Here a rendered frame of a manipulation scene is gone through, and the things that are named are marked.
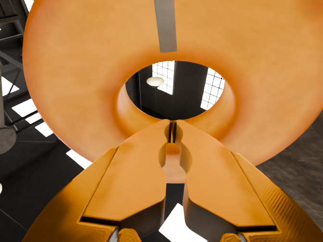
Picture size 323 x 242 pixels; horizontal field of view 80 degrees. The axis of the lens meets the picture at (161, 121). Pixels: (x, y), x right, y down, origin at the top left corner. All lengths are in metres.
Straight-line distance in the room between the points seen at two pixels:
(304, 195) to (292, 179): 0.05
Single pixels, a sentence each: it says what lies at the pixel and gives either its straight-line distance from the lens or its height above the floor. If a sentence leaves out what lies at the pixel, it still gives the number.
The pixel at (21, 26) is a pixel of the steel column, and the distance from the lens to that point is 8.69.
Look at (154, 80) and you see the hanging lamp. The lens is 6.94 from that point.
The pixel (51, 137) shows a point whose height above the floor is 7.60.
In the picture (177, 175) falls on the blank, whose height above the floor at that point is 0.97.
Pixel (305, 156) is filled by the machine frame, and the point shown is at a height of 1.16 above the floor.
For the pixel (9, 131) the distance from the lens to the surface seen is 2.87.
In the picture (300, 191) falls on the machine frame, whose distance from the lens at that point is 0.60.
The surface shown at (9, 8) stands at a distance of 3.96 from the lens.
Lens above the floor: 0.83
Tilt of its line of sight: 43 degrees up
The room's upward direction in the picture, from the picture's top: 178 degrees counter-clockwise
